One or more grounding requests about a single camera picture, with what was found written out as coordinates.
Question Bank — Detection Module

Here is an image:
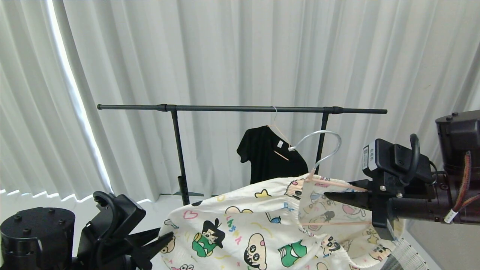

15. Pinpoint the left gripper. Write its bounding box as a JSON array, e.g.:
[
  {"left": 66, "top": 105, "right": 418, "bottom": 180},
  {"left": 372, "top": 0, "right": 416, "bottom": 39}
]
[{"left": 81, "top": 227, "right": 175, "bottom": 270}]

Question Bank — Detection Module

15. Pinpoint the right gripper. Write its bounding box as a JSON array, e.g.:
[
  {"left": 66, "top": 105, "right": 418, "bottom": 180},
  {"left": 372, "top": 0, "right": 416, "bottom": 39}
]
[{"left": 370, "top": 187, "right": 453, "bottom": 242}]

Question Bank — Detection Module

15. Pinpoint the pink clothes hanger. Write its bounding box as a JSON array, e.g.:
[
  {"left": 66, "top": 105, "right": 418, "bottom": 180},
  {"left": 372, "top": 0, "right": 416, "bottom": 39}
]
[
  {"left": 288, "top": 130, "right": 375, "bottom": 227},
  {"left": 267, "top": 106, "right": 297, "bottom": 162}
]

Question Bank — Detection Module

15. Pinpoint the cream printed garment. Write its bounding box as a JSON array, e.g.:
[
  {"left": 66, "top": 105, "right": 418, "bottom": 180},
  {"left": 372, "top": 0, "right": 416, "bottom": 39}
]
[{"left": 158, "top": 174, "right": 406, "bottom": 270}]

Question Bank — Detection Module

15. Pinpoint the black short-sleeved shirt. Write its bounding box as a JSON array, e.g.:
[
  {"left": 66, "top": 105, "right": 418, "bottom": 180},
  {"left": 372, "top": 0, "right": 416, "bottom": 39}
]
[{"left": 236, "top": 126, "right": 309, "bottom": 185}]

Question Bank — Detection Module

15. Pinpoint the white laundry basket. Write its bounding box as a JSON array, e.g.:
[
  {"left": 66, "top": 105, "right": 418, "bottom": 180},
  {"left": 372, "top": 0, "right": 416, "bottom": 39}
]
[{"left": 380, "top": 237, "right": 430, "bottom": 270}]

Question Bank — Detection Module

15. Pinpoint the black clothes rack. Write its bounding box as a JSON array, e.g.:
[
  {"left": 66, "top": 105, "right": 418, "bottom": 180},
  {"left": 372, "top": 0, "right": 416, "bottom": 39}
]
[{"left": 97, "top": 104, "right": 388, "bottom": 206}]

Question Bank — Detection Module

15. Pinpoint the white curtain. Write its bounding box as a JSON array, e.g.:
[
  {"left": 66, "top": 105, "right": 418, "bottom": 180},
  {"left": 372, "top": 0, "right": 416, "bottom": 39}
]
[{"left": 0, "top": 0, "right": 480, "bottom": 203}]

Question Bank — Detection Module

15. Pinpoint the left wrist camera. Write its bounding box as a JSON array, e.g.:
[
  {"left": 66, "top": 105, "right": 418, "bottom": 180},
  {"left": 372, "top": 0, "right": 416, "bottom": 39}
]
[{"left": 77, "top": 191, "right": 147, "bottom": 263}]

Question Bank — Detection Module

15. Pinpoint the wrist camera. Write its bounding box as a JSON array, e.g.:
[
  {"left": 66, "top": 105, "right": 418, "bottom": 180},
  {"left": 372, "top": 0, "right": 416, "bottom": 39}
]
[
  {"left": 77, "top": 191, "right": 147, "bottom": 263},
  {"left": 361, "top": 138, "right": 435, "bottom": 197}
]

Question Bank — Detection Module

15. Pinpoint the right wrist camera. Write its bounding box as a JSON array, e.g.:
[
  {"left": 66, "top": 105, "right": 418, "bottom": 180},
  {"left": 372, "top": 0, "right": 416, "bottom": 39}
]
[{"left": 361, "top": 138, "right": 435, "bottom": 197}]

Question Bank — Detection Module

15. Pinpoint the black cable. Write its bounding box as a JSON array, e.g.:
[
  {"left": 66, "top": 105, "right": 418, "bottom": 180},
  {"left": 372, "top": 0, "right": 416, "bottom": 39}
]
[
  {"left": 399, "top": 133, "right": 421, "bottom": 186},
  {"left": 93, "top": 191, "right": 117, "bottom": 225}
]

